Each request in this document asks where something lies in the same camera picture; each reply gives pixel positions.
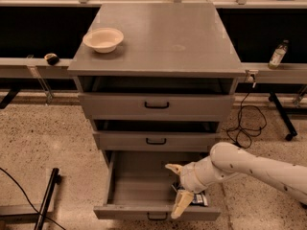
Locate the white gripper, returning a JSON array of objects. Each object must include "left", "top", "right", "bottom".
[{"left": 165, "top": 157, "right": 239, "bottom": 219}]

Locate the blue chip bag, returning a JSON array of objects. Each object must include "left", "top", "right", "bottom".
[{"left": 172, "top": 182, "right": 209, "bottom": 207}]

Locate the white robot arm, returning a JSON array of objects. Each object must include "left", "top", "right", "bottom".
[{"left": 165, "top": 142, "right": 307, "bottom": 219}]

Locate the bottom grey drawer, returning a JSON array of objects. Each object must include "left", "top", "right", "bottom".
[{"left": 93, "top": 150, "right": 222, "bottom": 222}]

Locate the grey drawer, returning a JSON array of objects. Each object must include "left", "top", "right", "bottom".
[
  {"left": 79, "top": 93, "right": 234, "bottom": 122},
  {"left": 93, "top": 150, "right": 222, "bottom": 222},
  {"left": 93, "top": 131, "right": 219, "bottom": 151}
]

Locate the middle grey drawer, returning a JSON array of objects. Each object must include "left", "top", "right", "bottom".
[{"left": 93, "top": 131, "right": 219, "bottom": 151}]

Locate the grey drawer cabinet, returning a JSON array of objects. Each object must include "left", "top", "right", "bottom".
[{"left": 66, "top": 2, "right": 247, "bottom": 165}]

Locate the top grey drawer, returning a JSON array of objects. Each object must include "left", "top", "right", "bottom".
[{"left": 79, "top": 93, "right": 234, "bottom": 122}]

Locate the black metal stand leg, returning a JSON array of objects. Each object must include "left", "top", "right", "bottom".
[{"left": 34, "top": 168, "right": 60, "bottom": 230}]

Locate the black caster table leg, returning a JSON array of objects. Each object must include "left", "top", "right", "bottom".
[{"left": 269, "top": 92, "right": 297, "bottom": 141}]

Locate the clear plastic bottle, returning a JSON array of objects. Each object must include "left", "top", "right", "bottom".
[{"left": 268, "top": 39, "right": 289, "bottom": 69}]

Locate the white bowl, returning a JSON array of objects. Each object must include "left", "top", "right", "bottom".
[{"left": 83, "top": 28, "right": 124, "bottom": 54}]

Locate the black and yellow tape measure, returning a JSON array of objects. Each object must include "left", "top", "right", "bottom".
[{"left": 44, "top": 53, "right": 59, "bottom": 65}]

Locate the black power cable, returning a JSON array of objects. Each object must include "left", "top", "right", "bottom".
[{"left": 225, "top": 82, "right": 268, "bottom": 150}]

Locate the white wall plug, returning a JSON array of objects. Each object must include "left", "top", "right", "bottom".
[{"left": 246, "top": 70, "right": 258, "bottom": 83}]

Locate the black floor cable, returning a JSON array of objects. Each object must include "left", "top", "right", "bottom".
[{"left": 0, "top": 167, "right": 66, "bottom": 230}]

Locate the grey rail frame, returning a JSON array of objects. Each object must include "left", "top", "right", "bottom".
[{"left": 0, "top": 57, "right": 72, "bottom": 79}]

